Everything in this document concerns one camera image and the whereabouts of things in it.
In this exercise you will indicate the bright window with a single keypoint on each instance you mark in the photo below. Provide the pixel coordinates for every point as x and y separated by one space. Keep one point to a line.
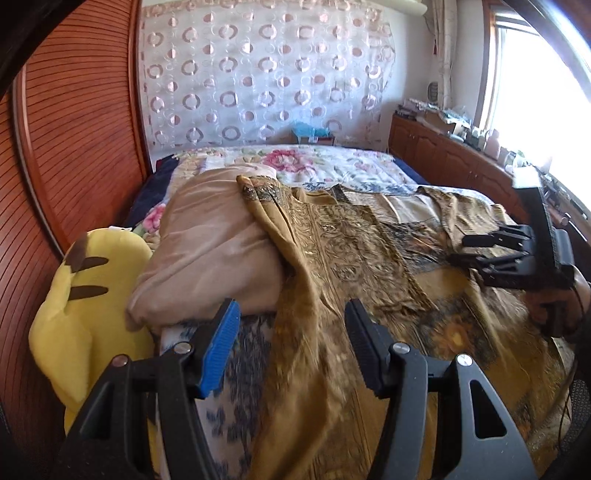
537 105

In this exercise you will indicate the brown wooden low cabinet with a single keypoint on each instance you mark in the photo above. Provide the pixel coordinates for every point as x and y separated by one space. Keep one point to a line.
444 162

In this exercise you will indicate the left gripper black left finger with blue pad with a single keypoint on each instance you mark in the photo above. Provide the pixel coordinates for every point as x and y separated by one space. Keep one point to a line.
109 437

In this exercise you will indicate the person's right hand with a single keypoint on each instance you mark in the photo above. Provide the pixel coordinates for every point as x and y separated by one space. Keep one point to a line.
574 305

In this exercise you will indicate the yellow plush toy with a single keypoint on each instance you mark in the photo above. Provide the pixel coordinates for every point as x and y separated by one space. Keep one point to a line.
81 326

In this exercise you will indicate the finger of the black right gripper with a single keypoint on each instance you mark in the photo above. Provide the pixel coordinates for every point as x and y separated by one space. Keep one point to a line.
512 237
516 270

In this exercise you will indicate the beige pillow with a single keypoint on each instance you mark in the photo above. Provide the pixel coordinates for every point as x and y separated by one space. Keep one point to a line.
211 248

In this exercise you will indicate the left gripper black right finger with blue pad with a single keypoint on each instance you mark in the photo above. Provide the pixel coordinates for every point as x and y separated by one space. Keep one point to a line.
475 438

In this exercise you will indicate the mustard gold patterned garment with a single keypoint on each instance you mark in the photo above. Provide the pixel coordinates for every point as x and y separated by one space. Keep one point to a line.
491 325

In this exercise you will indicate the pink floral quilt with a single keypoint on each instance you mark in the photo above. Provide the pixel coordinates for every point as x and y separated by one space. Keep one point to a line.
312 167

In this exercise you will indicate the box with blue cloth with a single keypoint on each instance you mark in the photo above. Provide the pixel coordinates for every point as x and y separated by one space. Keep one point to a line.
307 134

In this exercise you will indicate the blue floral white bedsheet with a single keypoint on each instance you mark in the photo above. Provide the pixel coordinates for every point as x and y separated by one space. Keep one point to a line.
231 392

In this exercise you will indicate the dark navy blanket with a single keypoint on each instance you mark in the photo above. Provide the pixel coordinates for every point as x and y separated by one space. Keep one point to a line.
153 191

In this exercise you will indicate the red-brown louvered wardrobe door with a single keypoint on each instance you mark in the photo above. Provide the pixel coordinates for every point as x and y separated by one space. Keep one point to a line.
73 157

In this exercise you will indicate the sheer circle pattern curtain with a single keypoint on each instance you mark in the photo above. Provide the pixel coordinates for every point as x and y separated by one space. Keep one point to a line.
223 73

